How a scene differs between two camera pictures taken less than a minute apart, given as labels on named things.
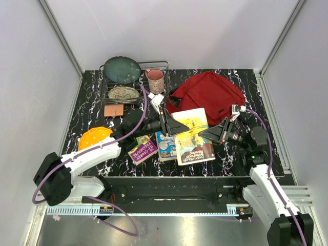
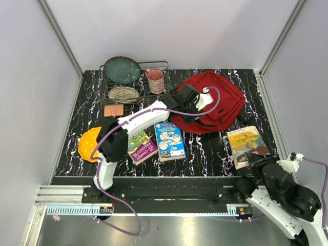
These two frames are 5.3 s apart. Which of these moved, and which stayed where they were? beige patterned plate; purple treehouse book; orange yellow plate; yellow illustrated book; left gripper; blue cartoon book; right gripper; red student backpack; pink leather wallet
Moved: left gripper; yellow illustrated book; right gripper
Stayed: pink leather wallet; red student backpack; purple treehouse book; blue cartoon book; beige patterned plate; orange yellow plate
